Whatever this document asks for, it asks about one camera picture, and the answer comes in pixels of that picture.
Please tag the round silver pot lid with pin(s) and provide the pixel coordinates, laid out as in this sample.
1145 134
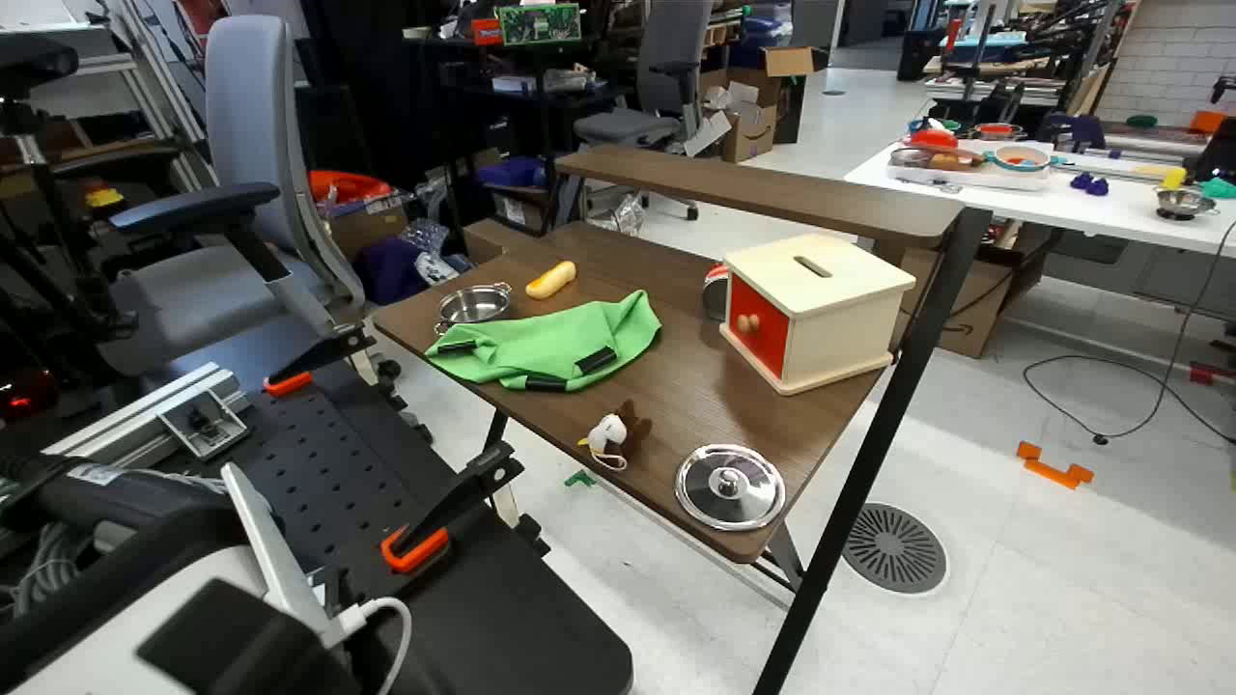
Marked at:
731 490

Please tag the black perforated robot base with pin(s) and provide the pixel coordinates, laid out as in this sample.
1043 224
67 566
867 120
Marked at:
380 514

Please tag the small steel pot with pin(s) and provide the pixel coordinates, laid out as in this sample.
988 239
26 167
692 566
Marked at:
478 303

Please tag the green cloth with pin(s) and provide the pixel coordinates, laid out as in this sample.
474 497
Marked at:
557 352

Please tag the small white toy figure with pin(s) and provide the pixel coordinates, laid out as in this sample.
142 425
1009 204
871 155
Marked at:
607 442

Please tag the wooden box with red drawer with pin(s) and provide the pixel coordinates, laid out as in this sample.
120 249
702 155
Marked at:
814 311

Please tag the round floor drain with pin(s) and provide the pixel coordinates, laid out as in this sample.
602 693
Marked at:
894 551

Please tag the cardboard box under table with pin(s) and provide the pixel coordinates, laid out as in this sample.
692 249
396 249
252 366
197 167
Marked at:
996 281

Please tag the grey office chair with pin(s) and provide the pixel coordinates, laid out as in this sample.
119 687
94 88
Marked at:
255 241

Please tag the orange floor marker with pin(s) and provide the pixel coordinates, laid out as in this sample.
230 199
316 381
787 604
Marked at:
1068 477

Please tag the white table with clutter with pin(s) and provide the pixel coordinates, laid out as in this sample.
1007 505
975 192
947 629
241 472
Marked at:
1037 185

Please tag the black clamp with orange handle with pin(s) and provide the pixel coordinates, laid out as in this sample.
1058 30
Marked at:
414 548

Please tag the black table frame leg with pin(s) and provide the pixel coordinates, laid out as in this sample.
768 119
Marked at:
961 249

